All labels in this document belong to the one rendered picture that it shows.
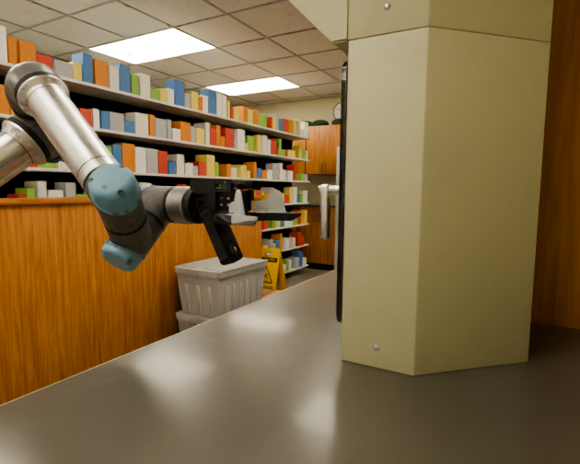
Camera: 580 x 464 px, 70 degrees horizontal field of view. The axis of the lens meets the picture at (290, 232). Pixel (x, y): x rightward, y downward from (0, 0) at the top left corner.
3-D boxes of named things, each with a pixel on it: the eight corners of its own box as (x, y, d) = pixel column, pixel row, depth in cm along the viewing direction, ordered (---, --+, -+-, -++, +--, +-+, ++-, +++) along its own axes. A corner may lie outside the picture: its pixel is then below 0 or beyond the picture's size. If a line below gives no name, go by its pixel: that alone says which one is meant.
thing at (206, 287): (269, 300, 325) (269, 259, 322) (219, 321, 273) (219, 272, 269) (226, 294, 346) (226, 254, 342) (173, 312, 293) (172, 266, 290)
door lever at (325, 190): (345, 241, 66) (352, 239, 68) (347, 180, 65) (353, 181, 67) (315, 238, 69) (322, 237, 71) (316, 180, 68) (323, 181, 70)
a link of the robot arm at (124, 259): (87, 234, 73) (123, 190, 79) (103, 265, 82) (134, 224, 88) (126, 249, 72) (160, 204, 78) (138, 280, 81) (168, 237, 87)
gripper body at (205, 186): (232, 179, 73) (181, 179, 79) (232, 227, 74) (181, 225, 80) (257, 179, 79) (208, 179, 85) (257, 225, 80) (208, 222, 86)
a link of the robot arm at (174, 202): (166, 225, 82) (194, 222, 89) (183, 226, 80) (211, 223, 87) (165, 186, 81) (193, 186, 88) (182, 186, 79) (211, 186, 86)
